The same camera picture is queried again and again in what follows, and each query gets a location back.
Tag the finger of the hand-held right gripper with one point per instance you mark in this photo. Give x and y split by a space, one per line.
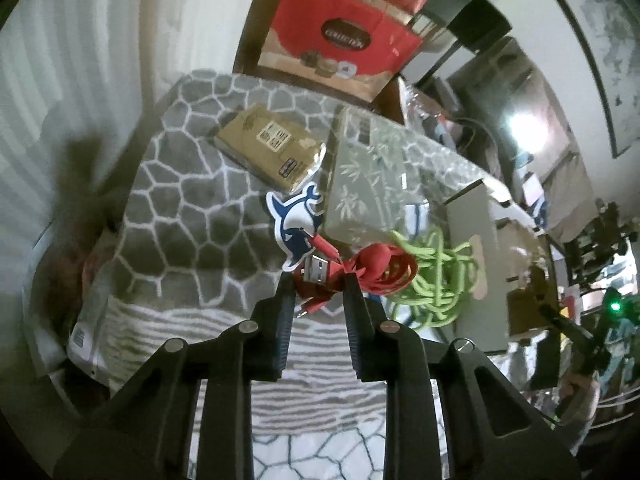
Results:
570 332

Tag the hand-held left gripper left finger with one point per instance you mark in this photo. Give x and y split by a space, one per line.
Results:
285 320

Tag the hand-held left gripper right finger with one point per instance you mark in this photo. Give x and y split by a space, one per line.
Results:
354 320

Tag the blue white whale tag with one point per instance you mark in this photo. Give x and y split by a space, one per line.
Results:
290 225

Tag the grey bamboo print bag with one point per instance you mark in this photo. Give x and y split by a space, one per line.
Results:
360 185

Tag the cardboard box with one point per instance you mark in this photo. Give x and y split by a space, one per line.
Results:
475 230

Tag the small brown tissue packet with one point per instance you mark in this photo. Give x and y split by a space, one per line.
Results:
260 145

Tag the grey patterned blanket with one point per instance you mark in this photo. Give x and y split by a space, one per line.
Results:
200 220

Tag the lit bedside lamp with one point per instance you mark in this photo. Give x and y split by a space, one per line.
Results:
525 129

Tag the red printed gift box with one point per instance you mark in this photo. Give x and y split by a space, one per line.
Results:
325 20

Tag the framed wall picture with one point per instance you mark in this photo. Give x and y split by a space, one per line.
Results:
610 35

